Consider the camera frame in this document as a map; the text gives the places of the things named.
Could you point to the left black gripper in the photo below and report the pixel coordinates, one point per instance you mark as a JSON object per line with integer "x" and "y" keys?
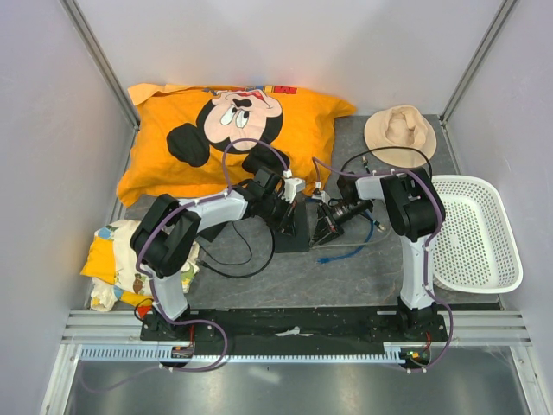
{"x": 287, "y": 223}

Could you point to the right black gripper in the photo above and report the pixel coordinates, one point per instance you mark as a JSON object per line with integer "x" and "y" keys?
{"x": 327, "y": 228}

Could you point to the black network switch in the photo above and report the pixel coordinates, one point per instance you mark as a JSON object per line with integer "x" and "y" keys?
{"x": 299, "y": 240}

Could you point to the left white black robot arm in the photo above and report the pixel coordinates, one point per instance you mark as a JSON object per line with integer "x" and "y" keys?
{"x": 165, "y": 236}

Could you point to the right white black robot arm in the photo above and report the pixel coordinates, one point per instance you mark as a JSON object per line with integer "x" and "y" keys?
{"x": 416, "y": 214}

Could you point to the orange Mickey Mouse pillow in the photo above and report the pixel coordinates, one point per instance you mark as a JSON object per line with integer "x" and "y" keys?
{"x": 194, "y": 140}

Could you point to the beige bucket hat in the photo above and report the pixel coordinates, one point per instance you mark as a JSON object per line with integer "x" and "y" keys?
{"x": 401, "y": 135}

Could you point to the white perforated plastic basket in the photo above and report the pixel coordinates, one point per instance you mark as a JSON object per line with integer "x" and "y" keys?
{"x": 476, "y": 251}

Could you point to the patterned cream yellow cloth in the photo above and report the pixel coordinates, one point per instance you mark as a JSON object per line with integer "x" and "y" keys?
{"x": 111, "y": 264}

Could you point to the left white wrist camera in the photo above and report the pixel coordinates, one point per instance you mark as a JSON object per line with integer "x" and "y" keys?
{"x": 292, "y": 186}

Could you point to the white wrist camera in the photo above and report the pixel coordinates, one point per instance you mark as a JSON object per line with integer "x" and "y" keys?
{"x": 319, "y": 194}
{"x": 292, "y": 186}

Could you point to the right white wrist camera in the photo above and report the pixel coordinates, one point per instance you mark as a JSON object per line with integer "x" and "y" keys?
{"x": 319, "y": 194}

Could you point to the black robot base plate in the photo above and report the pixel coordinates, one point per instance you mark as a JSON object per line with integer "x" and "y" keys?
{"x": 326, "y": 329}

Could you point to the grey slotted cable duct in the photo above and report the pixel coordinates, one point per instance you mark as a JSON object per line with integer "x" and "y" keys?
{"x": 172, "y": 354}

